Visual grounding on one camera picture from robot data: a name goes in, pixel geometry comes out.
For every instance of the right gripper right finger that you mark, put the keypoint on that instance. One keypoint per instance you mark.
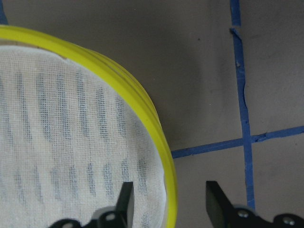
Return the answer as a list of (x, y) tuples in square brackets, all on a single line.
[(223, 214)]

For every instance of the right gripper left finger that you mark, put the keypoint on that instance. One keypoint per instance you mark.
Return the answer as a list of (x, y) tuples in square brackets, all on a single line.
[(118, 216)]

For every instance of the yellow steamer layer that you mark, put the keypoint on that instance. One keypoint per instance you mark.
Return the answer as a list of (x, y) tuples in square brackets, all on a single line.
[(123, 83)]

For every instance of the white steamer cloth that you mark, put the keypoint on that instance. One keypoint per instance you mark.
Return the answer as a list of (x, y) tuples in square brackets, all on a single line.
[(68, 142)]

